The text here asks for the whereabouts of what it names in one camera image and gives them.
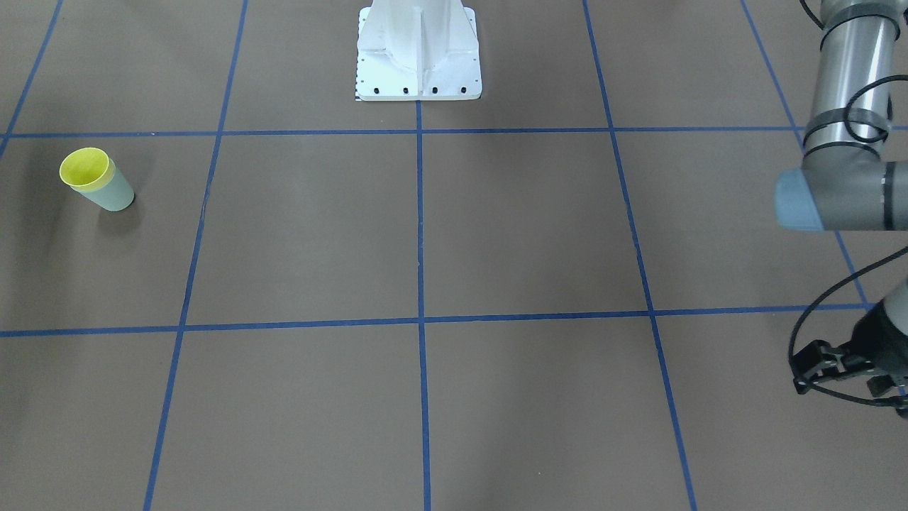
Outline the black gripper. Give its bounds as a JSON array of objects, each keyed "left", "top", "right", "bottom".
[{"left": 851, "top": 302, "right": 907, "bottom": 380}]

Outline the yellow plastic cup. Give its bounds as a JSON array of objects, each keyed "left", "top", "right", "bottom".
[{"left": 59, "top": 148, "right": 116, "bottom": 193}]

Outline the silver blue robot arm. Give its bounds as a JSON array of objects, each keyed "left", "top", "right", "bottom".
[{"left": 774, "top": 1, "right": 906, "bottom": 397}]

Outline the green plastic cup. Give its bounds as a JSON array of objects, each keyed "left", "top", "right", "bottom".
[{"left": 73, "top": 162, "right": 136, "bottom": 212}]

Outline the brown paper table mat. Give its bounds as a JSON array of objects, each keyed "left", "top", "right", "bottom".
[{"left": 2, "top": 1, "right": 906, "bottom": 510}]

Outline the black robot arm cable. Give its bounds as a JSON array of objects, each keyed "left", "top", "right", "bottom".
[{"left": 787, "top": 75, "right": 908, "bottom": 409}]

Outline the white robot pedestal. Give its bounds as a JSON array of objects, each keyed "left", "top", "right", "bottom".
[{"left": 355, "top": 1, "right": 483, "bottom": 101}]

